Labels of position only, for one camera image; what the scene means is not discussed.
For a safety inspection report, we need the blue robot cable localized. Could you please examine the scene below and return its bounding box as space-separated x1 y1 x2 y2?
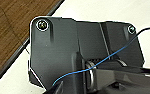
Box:
51 27 150 89

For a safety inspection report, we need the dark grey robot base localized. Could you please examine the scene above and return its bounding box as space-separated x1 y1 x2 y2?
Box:
26 15 150 94

